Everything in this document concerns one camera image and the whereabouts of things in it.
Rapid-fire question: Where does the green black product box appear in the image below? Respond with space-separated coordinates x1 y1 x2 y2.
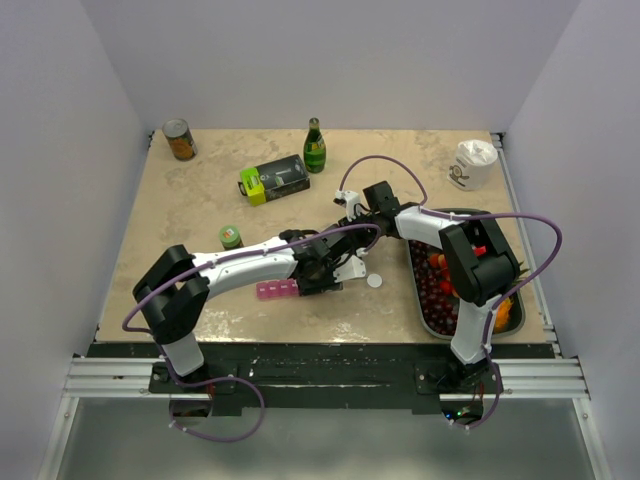
238 155 310 206

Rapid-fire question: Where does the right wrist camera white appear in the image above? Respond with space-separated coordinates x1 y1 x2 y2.
334 190 362 220

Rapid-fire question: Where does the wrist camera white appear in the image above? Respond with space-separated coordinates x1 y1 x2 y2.
334 190 362 220
333 248 368 283

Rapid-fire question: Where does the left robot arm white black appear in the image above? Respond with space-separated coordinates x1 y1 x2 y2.
132 227 358 392

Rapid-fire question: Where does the white paper bag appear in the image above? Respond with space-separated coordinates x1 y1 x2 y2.
447 139 498 191

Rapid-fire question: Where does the red apples cluster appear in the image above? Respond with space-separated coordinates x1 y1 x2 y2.
428 253 457 296

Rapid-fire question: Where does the green glass bottle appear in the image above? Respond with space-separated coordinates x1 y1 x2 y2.
303 117 327 173

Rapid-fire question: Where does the yellow orange dragon fruit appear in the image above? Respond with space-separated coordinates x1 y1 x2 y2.
493 297 514 333

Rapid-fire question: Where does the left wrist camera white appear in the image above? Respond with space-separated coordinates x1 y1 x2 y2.
333 248 368 283

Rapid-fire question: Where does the red grape bunch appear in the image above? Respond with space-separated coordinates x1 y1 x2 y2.
409 241 459 337

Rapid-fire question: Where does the white bottle cap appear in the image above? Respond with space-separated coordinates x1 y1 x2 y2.
366 273 383 288

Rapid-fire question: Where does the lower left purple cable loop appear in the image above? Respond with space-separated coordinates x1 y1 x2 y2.
168 375 267 444

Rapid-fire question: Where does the aluminium frame rail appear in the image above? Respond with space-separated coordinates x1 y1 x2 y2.
63 357 589 399

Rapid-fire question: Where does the tin can fruit label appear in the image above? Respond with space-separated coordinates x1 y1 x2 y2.
162 118 197 161

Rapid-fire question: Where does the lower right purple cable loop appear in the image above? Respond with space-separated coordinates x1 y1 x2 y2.
449 359 503 431

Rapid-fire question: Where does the pink weekly pill organizer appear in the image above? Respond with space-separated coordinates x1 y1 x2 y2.
256 279 300 300

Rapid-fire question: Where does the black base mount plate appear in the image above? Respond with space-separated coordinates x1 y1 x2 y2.
87 339 556 417

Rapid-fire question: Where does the purple cable loop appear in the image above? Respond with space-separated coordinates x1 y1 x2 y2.
168 375 267 444
449 359 503 431

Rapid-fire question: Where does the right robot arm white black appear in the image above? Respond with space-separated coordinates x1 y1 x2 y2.
334 182 520 393

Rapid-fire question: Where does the green lid small jar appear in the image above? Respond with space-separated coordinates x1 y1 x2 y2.
218 225 244 250

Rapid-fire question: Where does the grey fruit tray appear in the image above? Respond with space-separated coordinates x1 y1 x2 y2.
402 207 526 342

